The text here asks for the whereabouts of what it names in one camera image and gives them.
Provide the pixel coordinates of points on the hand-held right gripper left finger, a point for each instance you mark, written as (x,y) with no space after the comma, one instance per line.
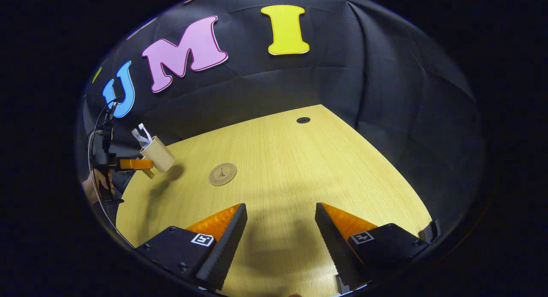
(229,245)

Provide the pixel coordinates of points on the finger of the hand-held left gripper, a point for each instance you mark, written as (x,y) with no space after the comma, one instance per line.
(135,164)

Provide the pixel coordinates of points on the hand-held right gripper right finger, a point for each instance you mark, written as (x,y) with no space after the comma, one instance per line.
(332,241)

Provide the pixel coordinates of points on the white toothbrush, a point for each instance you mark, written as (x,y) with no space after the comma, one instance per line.
(143,130)

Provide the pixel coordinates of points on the round cork coaster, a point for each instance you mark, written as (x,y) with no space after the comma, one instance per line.
(222,174)

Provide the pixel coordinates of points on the wooden desktop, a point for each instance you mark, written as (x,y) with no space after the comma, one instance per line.
(299,168)

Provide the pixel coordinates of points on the black backdrop cloth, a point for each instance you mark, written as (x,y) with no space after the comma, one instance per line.
(342,74)

